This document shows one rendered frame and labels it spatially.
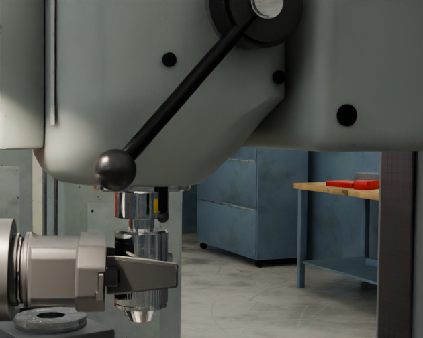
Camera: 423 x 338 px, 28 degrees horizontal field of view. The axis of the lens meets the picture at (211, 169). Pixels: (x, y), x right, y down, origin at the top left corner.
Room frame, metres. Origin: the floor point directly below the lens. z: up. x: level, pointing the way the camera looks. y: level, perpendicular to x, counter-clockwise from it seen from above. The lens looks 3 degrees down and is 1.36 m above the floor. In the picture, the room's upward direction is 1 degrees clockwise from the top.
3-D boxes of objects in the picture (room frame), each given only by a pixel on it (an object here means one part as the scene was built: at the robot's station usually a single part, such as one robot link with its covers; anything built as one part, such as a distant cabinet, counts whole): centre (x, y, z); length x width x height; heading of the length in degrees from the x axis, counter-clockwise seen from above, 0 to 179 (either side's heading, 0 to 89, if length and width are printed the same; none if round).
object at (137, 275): (0.70, 0.06, 1.23); 0.06 x 0.02 x 0.03; 98
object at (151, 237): (0.73, 0.06, 1.26); 0.05 x 0.05 x 0.01
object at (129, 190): (0.73, 0.06, 1.31); 0.09 x 0.09 x 0.01
